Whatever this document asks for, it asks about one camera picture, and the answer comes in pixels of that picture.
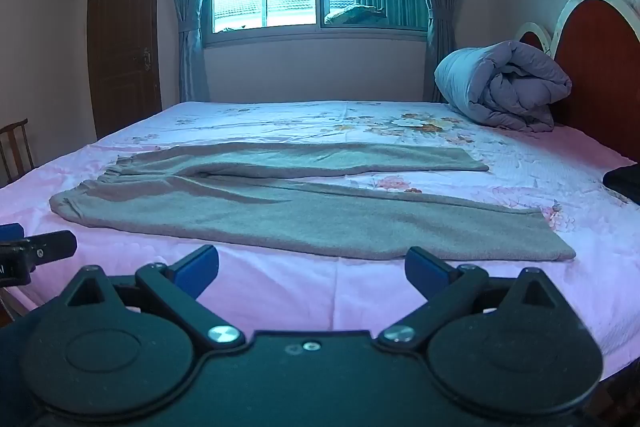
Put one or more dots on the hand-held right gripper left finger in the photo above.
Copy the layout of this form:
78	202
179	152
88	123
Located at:
200	271

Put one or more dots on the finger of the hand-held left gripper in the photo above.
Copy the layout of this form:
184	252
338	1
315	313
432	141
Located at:
10	231
54	247

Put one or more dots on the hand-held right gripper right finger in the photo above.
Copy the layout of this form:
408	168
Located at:
425	274

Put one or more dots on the grey knit pants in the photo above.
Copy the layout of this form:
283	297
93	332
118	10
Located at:
300	217

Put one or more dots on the wooden chair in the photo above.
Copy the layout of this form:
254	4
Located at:
15	152

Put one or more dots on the bed with pink floral sheet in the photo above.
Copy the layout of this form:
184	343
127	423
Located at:
300	289

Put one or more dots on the rolled purple quilt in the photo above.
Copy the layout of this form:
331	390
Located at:
505	87

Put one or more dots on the dark cloth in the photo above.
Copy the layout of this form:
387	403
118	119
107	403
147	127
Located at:
625	187

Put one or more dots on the brown wooden door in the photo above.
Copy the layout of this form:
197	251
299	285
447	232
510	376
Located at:
125	32

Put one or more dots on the grey-blue curtain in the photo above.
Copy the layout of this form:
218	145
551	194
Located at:
187	7
440	7

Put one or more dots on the red wooden headboard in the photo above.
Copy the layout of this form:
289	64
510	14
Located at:
600	67

